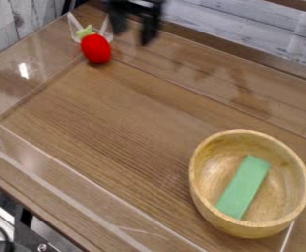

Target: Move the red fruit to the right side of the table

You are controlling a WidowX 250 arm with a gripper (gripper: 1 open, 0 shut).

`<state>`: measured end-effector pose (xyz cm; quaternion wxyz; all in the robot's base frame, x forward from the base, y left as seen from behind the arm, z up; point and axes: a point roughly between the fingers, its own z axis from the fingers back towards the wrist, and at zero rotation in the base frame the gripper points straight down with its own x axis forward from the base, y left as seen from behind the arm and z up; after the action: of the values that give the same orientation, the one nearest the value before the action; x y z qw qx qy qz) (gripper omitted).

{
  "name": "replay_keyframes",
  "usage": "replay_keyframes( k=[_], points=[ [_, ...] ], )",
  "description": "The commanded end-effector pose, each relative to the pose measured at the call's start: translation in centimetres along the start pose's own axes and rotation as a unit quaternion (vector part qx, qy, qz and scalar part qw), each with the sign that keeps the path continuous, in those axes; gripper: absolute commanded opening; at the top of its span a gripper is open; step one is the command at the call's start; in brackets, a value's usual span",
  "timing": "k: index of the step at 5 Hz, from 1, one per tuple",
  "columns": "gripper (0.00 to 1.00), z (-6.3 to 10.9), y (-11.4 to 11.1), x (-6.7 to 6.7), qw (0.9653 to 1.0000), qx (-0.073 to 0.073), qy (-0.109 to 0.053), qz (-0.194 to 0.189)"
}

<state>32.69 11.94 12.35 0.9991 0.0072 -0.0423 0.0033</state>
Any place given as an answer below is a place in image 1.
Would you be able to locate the clear acrylic wall panel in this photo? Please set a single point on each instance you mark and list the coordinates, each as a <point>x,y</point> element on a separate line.
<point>91,215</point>

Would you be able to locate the green rectangular block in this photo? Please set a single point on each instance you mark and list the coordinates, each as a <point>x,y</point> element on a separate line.
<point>243,188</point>

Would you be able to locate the wooden bowl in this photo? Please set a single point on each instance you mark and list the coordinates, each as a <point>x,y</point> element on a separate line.
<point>280,199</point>

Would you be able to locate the black table leg frame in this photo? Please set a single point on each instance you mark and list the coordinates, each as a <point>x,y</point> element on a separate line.
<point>35,235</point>

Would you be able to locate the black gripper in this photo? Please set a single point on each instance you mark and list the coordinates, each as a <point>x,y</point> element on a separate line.
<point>148,8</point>

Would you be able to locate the red plush strawberry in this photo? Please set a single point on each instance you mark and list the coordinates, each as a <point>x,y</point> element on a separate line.
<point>94,45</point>

